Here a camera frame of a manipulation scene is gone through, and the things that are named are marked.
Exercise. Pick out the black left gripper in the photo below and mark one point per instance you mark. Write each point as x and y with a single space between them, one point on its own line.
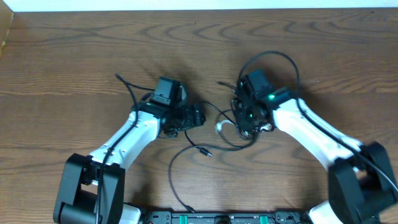
193 116

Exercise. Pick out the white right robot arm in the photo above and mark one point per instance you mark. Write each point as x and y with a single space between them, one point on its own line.
361 182

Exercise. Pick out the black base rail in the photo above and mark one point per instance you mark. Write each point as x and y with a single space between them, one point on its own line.
278 217

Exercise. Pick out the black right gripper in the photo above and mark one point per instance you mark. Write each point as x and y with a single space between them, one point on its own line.
242 122

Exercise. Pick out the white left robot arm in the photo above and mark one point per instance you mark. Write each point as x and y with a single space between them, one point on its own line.
92 187

